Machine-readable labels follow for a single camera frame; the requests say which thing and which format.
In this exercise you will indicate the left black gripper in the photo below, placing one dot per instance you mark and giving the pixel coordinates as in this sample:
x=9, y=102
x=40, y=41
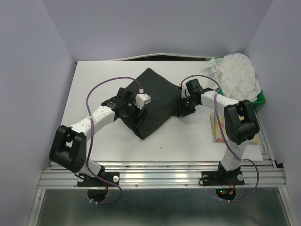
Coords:
x=136, y=121

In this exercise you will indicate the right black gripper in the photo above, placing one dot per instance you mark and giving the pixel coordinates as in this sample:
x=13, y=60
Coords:
x=182, y=110

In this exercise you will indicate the dark grey dotted skirt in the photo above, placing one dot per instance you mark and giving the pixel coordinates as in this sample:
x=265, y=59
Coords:
x=163, y=103

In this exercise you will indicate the floral pastel skirt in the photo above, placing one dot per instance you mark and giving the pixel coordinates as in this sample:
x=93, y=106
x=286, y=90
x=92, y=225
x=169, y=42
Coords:
x=216, y=132

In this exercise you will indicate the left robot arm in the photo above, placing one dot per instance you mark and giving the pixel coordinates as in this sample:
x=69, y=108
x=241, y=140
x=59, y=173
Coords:
x=69, y=147

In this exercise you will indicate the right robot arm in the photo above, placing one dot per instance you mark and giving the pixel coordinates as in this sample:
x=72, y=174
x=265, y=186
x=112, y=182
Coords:
x=236, y=119

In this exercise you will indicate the white skirt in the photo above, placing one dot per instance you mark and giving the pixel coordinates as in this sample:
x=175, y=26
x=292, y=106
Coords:
x=236, y=76

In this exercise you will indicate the green plastic basket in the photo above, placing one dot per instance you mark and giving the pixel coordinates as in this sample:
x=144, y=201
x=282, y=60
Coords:
x=260, y=100

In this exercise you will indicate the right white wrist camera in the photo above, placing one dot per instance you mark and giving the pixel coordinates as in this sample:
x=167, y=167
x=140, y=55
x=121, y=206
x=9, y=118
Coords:
x=184, y=93

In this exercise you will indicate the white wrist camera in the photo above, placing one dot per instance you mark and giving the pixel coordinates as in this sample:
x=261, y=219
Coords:
x=141, y=100
x=184, y=93

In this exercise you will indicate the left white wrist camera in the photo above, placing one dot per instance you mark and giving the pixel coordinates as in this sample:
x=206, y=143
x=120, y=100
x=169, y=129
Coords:
x=141, y=100

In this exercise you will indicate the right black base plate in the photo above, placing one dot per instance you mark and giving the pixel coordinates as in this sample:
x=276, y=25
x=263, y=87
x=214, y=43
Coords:
x=213, y=178

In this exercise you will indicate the aluminium rail frame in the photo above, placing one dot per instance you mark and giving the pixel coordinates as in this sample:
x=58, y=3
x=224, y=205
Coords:
x=159, y=182

